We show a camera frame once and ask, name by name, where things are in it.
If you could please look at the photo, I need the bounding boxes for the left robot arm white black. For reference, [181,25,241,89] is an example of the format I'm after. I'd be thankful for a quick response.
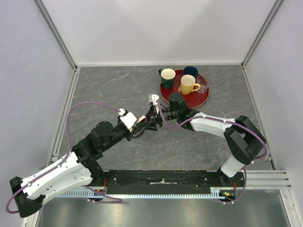
[9,120,147,218]

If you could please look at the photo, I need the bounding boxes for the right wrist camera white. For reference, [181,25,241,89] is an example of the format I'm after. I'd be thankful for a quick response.
[149,94,159,106]

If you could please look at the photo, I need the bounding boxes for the aluminium frame post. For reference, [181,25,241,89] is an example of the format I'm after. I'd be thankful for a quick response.
[33,0,78,71]
[241,0,284,69]

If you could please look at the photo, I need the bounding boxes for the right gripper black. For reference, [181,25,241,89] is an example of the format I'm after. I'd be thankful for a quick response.
[141,105,179,132]

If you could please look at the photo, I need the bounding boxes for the right aluminium frame post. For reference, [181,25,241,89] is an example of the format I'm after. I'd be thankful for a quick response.
[241,0,284,69]

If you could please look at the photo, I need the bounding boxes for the clear glass cup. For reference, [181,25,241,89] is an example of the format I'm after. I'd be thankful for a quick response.
[196,75,209,94]

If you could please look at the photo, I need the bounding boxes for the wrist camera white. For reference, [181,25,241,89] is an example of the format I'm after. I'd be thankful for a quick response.
[149,94,159,106]
[119,109,138,130]

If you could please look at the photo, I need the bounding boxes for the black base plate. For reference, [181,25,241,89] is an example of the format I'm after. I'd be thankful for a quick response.
[91,170,244,194]

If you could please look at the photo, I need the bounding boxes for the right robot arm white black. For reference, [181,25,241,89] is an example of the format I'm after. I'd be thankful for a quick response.
[146,92,268,186]

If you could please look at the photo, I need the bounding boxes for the slotted cable duct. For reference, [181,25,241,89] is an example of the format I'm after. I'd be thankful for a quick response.
[57,187,236,199]

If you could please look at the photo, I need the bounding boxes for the round red tray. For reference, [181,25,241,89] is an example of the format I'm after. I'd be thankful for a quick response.
[160,69,210,109]

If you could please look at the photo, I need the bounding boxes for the yellow mug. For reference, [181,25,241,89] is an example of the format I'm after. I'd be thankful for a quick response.
[178,75,201,95]

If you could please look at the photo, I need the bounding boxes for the green mug cream inside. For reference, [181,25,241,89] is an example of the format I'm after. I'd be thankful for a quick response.
[159,69,176,89]

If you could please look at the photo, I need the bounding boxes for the dark blue mug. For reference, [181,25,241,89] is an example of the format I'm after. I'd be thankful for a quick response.
[183,66,198,78]

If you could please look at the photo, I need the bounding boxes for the left aluminium frame post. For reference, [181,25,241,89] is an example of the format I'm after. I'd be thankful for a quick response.
[33,0,78,71]

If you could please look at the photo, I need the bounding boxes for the phone with pink case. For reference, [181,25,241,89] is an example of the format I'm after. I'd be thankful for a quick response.
[132,115,146,138]

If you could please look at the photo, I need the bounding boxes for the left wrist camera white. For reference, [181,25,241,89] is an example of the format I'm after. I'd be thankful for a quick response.
[119,109,138,130]

